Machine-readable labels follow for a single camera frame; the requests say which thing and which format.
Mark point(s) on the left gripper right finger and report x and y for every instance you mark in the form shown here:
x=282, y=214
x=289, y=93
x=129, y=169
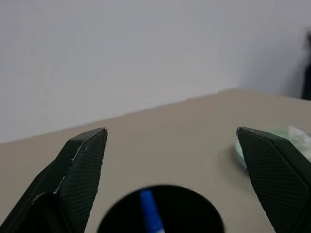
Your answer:
x=277, y=174

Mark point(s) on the light green plate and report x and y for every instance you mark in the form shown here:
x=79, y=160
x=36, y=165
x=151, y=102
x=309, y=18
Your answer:
x=297, y=143

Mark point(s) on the black paper cup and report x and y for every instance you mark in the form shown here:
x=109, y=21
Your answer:
x=184, y=208

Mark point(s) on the black bag with orange tag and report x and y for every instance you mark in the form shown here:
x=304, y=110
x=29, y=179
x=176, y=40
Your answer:
x=307, y=72

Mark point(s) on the white marker blue cap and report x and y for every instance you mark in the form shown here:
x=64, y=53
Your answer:
x=150, y=213

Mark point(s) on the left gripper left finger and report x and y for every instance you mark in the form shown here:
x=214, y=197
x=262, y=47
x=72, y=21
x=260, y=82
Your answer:
x=73, y=174

